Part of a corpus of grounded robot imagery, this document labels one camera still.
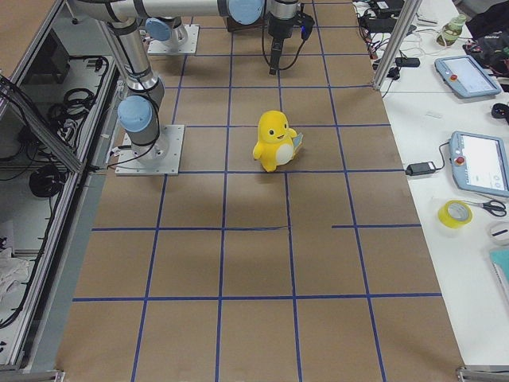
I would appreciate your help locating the black scissors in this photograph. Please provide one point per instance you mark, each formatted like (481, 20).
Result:
(493, 206)

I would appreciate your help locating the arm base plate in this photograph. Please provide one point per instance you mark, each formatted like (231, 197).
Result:
(163, 158)
(165, 41)

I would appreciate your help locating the near teach pendant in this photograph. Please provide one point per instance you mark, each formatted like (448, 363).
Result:
(479, 163)

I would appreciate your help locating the far teach pendant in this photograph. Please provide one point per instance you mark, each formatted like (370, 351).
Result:
(466, 77)

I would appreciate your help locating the white round device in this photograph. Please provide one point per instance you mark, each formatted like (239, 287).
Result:
(499, 233)

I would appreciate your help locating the black power adapter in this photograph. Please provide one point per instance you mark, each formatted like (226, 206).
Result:
(420, 168)

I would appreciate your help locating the teach pendant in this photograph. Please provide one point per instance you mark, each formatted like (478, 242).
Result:
(466, 77)
(479, 163)

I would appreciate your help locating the aluminium side frame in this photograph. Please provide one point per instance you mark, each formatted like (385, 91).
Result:
(58, 81)

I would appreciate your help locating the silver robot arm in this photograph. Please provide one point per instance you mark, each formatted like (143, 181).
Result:
(281, 17)
(138, 112)

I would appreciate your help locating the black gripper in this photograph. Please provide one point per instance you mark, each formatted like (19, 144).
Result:
(277, 29)

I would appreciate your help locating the black round object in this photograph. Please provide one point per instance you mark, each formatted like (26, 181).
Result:
(500, 111)

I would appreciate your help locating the aluminium frame post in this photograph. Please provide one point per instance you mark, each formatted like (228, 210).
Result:
(406, 16)

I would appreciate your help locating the yellow plush toy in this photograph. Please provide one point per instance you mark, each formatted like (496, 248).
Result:
(277, 142)

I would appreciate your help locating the black small device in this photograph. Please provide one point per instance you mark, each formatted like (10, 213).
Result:
(407, 62)

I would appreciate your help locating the yellow tape roll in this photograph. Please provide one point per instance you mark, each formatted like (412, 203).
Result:
(454, 214)

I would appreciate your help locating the teal notebook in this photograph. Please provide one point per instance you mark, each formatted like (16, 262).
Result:
(499, 260)

